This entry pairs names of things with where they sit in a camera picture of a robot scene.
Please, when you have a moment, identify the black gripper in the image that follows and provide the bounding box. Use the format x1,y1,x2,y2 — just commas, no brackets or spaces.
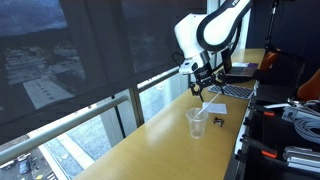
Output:
189,61,216,103

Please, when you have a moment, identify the clear plastic straw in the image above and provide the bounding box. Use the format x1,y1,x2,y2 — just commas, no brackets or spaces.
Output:
194,93,222,118

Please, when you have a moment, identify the clear plastic cup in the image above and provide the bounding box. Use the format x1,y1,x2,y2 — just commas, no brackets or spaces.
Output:
185,107,210,140

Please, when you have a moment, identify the white paper note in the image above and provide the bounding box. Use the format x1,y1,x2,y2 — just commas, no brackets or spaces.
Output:
201,101,229,115

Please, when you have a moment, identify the dark staple remover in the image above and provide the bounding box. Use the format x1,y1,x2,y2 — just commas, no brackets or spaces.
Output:
213,116,225,128

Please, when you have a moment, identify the laptop computer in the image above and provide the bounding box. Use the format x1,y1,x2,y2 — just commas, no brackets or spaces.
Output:
218,68,259,84

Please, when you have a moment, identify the grey laptop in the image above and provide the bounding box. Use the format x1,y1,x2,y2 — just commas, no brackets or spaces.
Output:
222,57,260,78

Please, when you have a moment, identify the dark mesh window blind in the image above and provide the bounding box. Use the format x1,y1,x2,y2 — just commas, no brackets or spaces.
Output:
120,0,208,77
0,0,136,145

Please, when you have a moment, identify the orange chair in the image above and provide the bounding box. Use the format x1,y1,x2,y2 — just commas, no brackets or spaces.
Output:
296,68,320,103
259,50,280,73

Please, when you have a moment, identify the black perforated breadboard table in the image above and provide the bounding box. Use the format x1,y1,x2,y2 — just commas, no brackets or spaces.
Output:
233,81,320,180

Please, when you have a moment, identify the aluminium extrusion profile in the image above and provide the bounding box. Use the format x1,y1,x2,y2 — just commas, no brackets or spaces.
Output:
282,145,320,174
281,105,320,123

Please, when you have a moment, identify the dark window frame post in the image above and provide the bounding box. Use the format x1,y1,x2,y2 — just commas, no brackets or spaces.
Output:
128,84,147,128

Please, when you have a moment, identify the black clamp red handle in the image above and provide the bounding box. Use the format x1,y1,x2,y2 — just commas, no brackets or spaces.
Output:
239,134,279,160
249,102,277,118

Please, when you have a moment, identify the thin black railing post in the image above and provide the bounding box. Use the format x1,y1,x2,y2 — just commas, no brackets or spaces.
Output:
110,94,128,139

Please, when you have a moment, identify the black camera stand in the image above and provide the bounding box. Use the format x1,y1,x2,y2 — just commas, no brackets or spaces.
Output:
264,0,281,51

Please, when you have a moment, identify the grey cable coil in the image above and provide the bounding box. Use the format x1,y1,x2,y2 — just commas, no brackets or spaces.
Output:
292,117,320,145

